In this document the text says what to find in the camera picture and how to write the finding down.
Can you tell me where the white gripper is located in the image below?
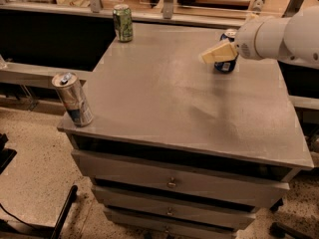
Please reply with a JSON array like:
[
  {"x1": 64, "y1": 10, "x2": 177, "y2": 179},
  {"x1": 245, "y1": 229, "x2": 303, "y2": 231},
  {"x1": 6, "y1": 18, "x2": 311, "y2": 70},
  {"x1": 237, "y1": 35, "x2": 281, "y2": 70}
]
[{"x1": 198, "y1": 15, "x2": 276, "y2": 65}]

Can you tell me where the blue pepsi can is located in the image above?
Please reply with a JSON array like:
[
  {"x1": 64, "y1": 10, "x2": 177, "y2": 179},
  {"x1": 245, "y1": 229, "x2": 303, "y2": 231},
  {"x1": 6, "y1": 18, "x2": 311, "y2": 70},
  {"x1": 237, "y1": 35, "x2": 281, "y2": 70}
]
[{"x1": 214, "y1": 29, "x2": 237, "y2": 74}]

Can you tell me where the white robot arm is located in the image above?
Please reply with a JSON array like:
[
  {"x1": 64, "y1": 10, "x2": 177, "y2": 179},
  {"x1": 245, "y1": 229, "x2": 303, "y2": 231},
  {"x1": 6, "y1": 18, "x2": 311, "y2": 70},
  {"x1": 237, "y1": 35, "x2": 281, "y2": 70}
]
[{"x1": 200, "y1": 6, "x2": 319, "y2": 70}]

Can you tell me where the green soda can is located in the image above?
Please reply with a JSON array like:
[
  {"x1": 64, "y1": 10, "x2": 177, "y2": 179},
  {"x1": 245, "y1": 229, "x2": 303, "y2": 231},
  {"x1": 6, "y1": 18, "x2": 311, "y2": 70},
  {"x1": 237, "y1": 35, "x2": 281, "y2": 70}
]
[{"x1": 113, "y1": 4, "x2": 134, "y2": 42}]

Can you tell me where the silver redbull can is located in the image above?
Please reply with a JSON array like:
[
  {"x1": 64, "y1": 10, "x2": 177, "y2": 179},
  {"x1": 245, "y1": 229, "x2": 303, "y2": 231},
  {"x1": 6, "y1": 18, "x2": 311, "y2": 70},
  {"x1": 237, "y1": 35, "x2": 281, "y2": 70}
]
[{"x1": 52, "y1": 73, "x2": 94, "y2": 127}]

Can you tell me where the grey metal railing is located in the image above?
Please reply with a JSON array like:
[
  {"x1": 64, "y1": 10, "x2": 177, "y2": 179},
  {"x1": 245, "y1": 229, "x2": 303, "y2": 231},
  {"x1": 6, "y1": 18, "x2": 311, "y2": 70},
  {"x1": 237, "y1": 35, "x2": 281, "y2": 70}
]
[{"x1": 0, "y1": 0, "x2": 319, "y2": 30}]

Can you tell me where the grey drawer cabinet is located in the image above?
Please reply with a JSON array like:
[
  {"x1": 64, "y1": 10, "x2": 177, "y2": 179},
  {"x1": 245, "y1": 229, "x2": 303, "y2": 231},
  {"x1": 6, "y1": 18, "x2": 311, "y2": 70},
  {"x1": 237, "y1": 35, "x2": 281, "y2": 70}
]
[{"x1": 57, "y1": 22, "x2": 315, "y2": 239}]

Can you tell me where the top grey drawer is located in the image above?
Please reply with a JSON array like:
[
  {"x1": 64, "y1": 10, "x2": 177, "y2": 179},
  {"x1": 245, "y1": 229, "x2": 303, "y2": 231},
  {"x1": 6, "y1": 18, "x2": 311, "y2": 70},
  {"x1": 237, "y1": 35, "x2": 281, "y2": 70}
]
[{"x1": 72, "y1": 149, "x2": 289, "y2": 208}]

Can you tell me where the grey drawer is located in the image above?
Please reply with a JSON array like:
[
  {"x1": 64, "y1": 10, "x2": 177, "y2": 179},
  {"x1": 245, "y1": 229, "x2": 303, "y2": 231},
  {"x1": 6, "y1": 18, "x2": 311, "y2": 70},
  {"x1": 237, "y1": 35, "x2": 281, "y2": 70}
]
[
  {"x1": 72, "y1": 149, "x2": 289, "y2": 208},
  {"x1": 104, "y1": 208, "x2": 236, "y2": 239},
  {"x1": 92, "y1": 185, "x2": 255, "y2": 230}
]

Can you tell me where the middle grey drawer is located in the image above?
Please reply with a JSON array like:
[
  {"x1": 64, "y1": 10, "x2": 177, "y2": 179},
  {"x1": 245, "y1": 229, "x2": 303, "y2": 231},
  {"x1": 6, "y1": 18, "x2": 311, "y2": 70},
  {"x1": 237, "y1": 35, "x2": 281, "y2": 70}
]
[{"x1": 92, "y1": 185, "x2": 255, "y2": 230}]

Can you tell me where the bottom grey drawer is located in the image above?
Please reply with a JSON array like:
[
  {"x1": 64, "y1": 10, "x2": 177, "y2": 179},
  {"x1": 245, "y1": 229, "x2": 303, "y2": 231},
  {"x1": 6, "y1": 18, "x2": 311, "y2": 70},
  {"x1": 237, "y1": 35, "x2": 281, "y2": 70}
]
[{"x1": 104, "y1": 208, "x2": 236, "y2": 239}]

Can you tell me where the black chair leg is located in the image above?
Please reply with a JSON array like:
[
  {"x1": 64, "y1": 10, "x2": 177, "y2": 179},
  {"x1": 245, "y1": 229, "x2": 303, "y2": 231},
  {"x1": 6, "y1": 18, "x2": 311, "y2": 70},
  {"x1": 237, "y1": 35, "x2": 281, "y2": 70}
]
[{"x1": 50, "y1": 185, "x2": 78, "y2": 239}]

